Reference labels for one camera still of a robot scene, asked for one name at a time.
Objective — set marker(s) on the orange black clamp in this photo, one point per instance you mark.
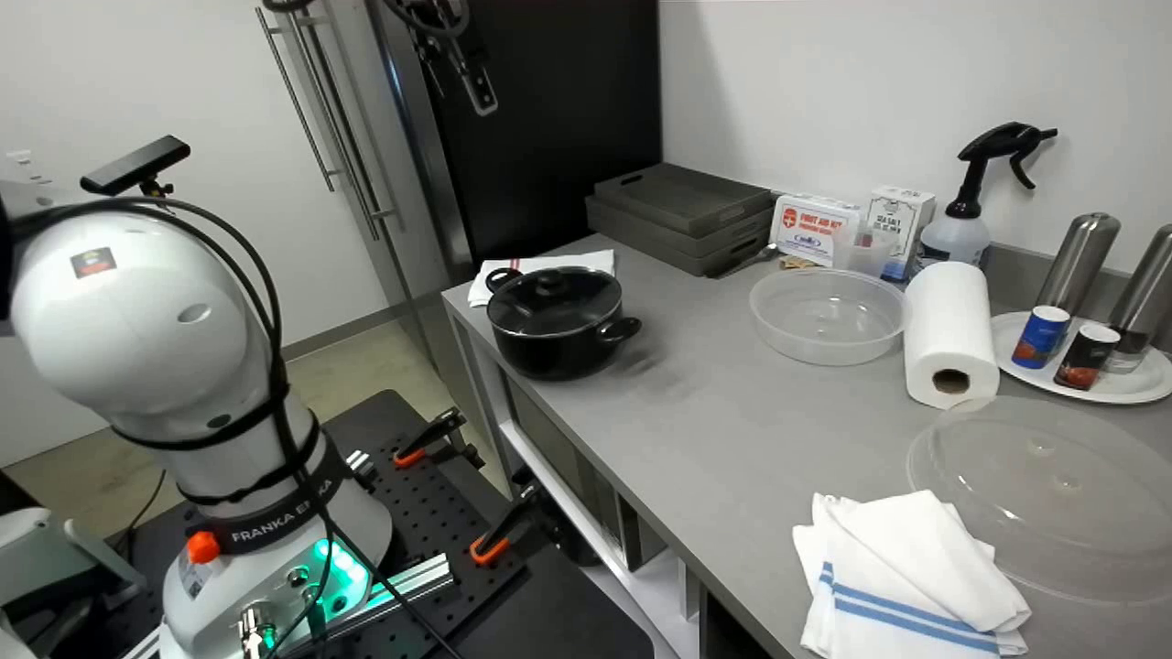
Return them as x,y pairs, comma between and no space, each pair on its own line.
442,435
503,532

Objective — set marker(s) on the upper orange black clamp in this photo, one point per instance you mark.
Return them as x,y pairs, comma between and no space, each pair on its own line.
442,435

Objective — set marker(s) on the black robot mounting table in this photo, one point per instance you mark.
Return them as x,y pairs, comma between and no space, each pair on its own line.
479,594

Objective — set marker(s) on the black-top spray bottle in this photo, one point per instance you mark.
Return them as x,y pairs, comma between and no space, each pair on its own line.
961,233

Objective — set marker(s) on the steel shaker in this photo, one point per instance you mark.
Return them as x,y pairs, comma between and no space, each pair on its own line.
1146,294
1078,261

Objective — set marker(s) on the red white first aid box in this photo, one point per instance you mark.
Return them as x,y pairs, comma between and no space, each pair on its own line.
813,229

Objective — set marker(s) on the lower orange black clamp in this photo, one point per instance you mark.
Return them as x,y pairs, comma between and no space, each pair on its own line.
503,532

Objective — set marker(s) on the glass pot lid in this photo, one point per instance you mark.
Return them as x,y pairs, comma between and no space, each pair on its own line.
552,302

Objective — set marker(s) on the blue spice jar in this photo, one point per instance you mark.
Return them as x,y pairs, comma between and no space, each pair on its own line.
1043,335

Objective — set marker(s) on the left steel shaker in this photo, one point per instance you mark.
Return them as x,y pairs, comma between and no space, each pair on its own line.
1078,261

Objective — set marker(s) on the right steel shaker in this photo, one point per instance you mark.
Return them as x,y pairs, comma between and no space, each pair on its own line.
1146,294

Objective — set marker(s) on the white round plate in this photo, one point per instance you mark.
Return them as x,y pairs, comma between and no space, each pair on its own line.
1146,383

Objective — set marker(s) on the black cooking pot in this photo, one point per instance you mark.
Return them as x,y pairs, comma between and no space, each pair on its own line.
569,355

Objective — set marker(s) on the dark grey stacked trays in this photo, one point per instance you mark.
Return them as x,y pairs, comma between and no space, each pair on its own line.
692,219

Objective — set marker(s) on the white paper towel roll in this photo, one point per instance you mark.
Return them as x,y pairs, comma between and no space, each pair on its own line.
950,337

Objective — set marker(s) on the stainless steel refrigerator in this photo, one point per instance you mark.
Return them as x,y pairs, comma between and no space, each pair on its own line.
465,130

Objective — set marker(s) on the large clear plastic lid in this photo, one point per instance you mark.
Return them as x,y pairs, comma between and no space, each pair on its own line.
1069,503

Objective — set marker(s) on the small white carton box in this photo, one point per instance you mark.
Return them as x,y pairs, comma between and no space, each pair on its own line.
886,233

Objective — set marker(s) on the clear plastic bowl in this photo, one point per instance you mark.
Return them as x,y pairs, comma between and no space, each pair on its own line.
827,315

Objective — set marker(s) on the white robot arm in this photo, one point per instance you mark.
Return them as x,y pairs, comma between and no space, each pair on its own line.
140,322

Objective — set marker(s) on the blue striped white towel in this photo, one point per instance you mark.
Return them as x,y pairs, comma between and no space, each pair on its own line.
901,578

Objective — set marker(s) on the dark red spice jar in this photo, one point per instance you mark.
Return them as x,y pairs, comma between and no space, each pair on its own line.
1087,355

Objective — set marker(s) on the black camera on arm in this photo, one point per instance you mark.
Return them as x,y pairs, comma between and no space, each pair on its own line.
136,171

